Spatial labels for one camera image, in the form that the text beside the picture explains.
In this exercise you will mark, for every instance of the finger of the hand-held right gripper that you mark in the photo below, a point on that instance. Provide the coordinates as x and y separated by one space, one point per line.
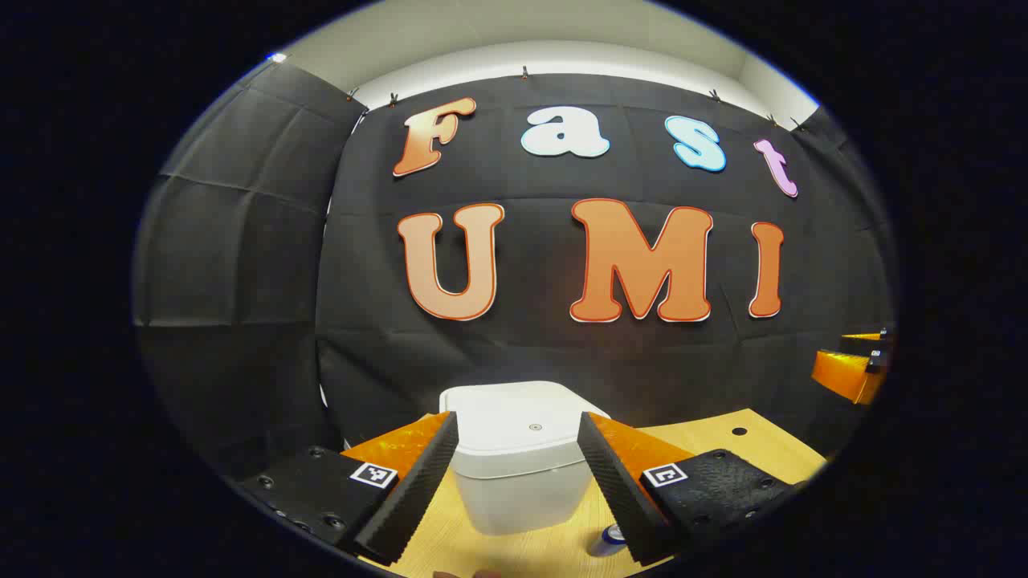
867 345
843 376

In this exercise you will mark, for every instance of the white desktop garbage bin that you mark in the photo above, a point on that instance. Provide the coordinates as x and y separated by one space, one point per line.
514 449

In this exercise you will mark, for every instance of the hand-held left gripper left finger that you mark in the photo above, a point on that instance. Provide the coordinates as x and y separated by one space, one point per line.
418 482

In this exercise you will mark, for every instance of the wooden desktop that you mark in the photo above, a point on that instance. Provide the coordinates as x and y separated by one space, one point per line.
723 440

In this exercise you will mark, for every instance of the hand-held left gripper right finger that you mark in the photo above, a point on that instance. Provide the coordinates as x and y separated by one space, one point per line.
618 490

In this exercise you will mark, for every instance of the blue pop can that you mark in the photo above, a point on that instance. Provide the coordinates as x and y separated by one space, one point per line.
606 542

